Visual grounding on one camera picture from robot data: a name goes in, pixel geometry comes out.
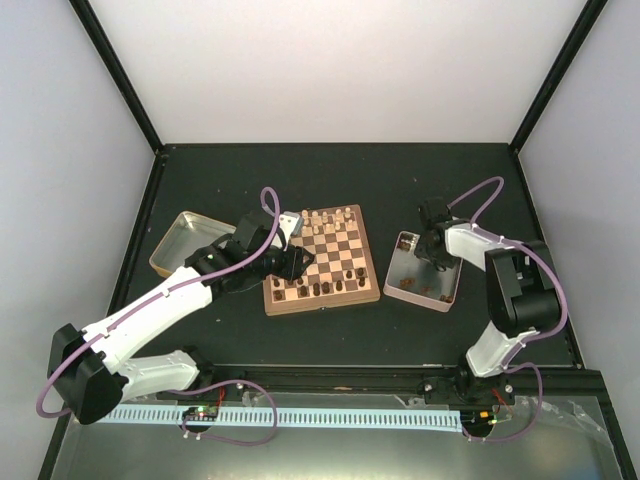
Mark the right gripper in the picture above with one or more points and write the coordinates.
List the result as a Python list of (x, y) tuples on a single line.
[(420, 251)]

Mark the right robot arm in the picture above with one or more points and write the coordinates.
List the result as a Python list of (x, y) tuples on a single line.
[(524, 297)]

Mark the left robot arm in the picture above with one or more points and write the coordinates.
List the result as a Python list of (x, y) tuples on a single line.
[(94, 368)]

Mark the pink metal tin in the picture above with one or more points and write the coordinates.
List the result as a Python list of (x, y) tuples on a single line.
[(404, 264)]

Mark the black frame post left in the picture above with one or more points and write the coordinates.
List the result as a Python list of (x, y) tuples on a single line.
[(103, 46)]

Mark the white knight right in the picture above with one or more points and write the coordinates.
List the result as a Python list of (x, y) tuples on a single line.
[(338, 216)]

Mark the wooden chess board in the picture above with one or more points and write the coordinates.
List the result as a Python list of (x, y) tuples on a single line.
[(335, 254)]

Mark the black frame post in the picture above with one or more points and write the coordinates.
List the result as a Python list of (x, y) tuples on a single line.
[(572, 45), (103, 46)]

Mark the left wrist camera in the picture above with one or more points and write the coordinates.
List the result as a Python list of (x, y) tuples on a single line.
[(290, 224)]

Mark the gold metal tin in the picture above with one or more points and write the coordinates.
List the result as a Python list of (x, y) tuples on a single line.
[(189, 232)]

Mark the white king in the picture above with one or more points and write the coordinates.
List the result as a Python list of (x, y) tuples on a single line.
[(315, 219)]

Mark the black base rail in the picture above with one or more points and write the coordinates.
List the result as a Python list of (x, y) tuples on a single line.
[(437, 385)]

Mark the blue cable duct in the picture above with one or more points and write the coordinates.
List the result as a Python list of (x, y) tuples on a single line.
[(431, 420)]

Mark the small circuit board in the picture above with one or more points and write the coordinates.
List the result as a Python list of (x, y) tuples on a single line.
[(201, 413)]

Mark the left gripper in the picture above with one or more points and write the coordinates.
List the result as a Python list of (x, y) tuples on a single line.
[(293, 268)]

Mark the black frame post right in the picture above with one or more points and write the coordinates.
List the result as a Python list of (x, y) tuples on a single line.
[(572, 45)]

